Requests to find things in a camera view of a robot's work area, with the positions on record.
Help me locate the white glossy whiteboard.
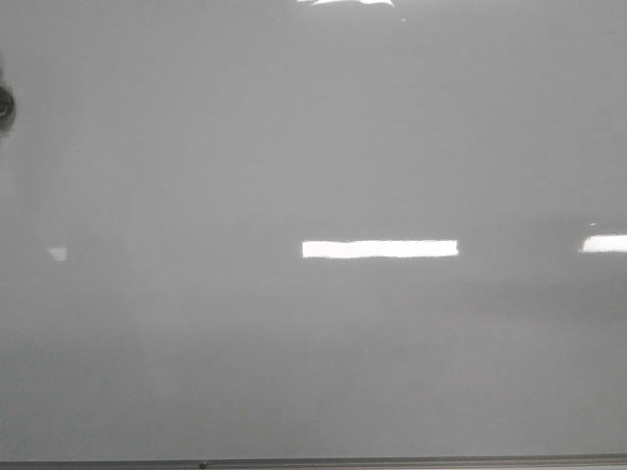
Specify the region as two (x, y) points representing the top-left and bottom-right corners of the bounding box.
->
(1, 1), (626, 460)

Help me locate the grey aluminium whiteboard frame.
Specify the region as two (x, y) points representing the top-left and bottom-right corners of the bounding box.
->
(1, 453), (626, 469)

